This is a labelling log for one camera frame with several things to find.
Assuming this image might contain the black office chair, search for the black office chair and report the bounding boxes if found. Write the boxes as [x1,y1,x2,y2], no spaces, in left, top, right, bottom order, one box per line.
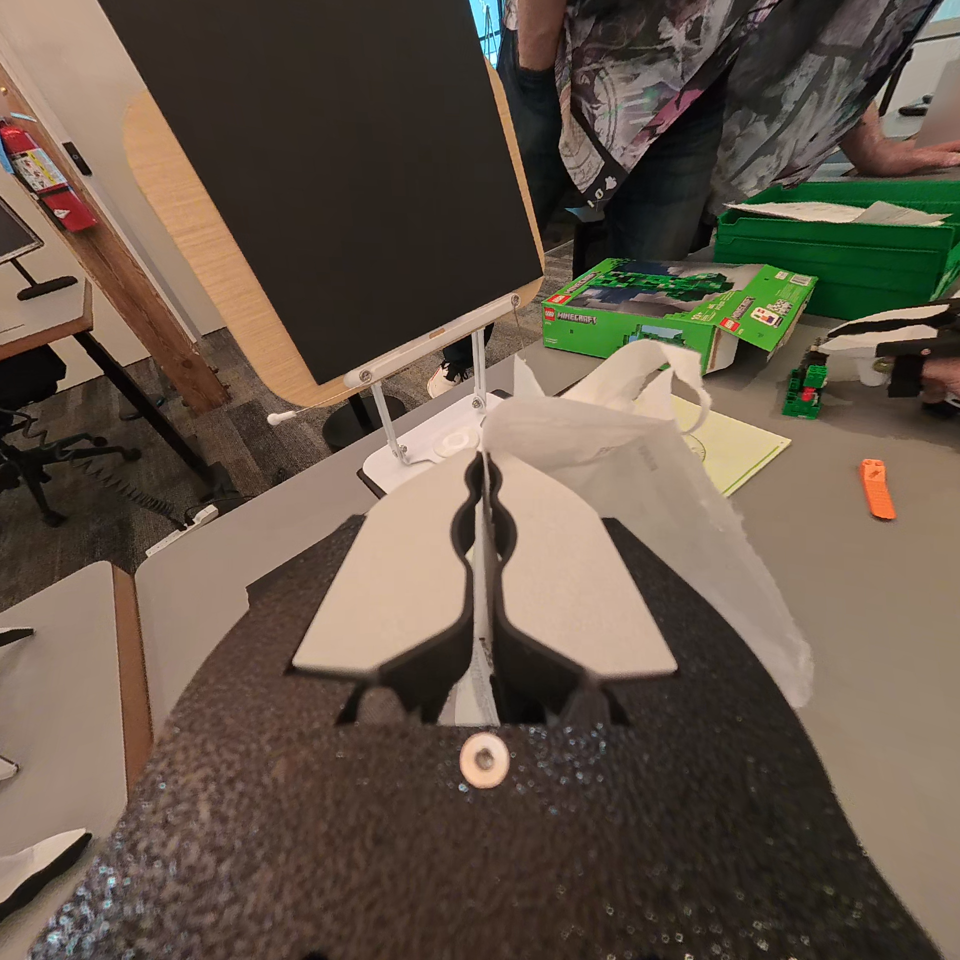
[0,345,144,526]

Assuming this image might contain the person's right hand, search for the person's right hand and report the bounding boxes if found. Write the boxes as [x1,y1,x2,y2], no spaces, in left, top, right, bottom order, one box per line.
[918,351,960,410]

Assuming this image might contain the partly built toy brick model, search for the partly built toy brick model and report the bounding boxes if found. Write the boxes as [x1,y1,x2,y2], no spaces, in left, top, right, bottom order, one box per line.
[781,341,830,420]

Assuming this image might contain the black coiled cable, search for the black coiled cable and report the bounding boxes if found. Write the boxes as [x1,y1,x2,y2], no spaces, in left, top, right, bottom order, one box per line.
[75,450,196,526]

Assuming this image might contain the white paper bag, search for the white paper bag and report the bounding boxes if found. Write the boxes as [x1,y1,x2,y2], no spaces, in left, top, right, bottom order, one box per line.
[438,339,815,727]

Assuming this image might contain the green plastic bin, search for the green plastic bin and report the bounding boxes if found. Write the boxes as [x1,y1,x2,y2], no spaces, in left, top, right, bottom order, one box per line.
[712,180,960,320]

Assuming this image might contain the white paper sheets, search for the white paper sheets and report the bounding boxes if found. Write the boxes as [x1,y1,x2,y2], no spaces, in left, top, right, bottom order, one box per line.
[723,198,952,228]

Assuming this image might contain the black panel on white stand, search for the black panel on white stand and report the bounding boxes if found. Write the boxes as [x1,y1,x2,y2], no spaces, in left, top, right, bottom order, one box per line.
[97,0,545,500]

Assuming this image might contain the white power strip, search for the white power strip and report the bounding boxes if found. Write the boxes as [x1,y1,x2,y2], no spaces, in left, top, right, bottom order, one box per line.
[146,504,220,558]

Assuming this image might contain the wooden post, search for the wooden post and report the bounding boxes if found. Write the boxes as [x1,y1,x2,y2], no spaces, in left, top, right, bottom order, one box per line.
[0,67,230,417]

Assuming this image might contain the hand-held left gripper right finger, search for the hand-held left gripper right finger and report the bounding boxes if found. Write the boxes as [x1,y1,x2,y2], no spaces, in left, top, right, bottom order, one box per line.
[487,468,680,725]

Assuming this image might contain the small screen on black stand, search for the small screen on black stand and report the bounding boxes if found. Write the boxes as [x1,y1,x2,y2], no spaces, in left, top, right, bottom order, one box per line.
[0,198,80,301]

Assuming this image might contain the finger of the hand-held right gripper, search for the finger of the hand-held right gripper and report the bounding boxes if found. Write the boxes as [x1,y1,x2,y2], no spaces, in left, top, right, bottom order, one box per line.
[827,296,960,340]
[813,336,895,388]

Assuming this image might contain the pale green instruction booklet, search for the pale green instruction booklet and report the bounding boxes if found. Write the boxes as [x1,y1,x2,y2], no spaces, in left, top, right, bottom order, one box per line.
[671,393,792,498]

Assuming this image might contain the grey desk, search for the grey desk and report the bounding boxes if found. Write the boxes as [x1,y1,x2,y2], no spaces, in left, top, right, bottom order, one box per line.
[135,318,960,960]

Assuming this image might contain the wood-edged grey table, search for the wood-edged grey table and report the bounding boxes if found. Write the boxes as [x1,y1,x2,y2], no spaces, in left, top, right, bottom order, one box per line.
[0,562,155,960]

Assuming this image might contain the green toy brick box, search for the green toy brick box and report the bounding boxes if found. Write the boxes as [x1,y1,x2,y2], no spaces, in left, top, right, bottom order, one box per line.
[541,258,819,376]

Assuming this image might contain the red fire extinguisher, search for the red fire extinguisher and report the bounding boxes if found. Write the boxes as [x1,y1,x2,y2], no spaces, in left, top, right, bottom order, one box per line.
[0,116,99,234]

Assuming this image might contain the wood-topped side desk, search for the wood-topped side desk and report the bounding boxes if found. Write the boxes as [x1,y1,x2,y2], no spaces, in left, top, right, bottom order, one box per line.
[0,281,234,496]

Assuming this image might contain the orange brick separator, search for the orange brick separator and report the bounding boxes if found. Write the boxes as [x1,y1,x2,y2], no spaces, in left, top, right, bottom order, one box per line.
[860,459,897,521]

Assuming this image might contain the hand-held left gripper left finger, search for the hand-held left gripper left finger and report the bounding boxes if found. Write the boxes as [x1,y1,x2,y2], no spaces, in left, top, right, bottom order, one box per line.
[291,450,489,725]

